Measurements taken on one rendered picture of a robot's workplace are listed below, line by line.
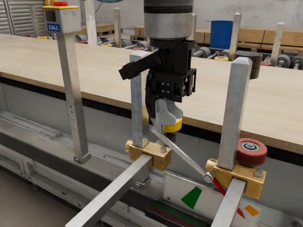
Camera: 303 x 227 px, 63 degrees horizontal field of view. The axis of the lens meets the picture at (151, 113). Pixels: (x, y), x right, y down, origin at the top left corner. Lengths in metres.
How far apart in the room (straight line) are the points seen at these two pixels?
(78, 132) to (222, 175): 0.49
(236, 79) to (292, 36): 5.89
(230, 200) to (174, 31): 0.36
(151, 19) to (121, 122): 0.64
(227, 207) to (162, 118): 0.22
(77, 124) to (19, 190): 1.26
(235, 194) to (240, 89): 0.23
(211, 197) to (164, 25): 0.45
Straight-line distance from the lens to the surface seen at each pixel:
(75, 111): 0.85
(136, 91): 0.65
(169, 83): 0.50
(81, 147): 0.92
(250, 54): 0.58
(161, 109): 0.53
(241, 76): 0.54
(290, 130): 0.81
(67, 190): 1.68
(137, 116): 0.68
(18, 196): 2.02
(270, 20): 7.74
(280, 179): 0.89
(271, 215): 0.93
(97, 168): 0.91
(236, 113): 0.56
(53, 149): 1.06
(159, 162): 0.71
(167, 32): 0.46
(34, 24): 2.77
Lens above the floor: 1.25
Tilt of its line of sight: 25 degrees down
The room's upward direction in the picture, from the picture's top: straight up
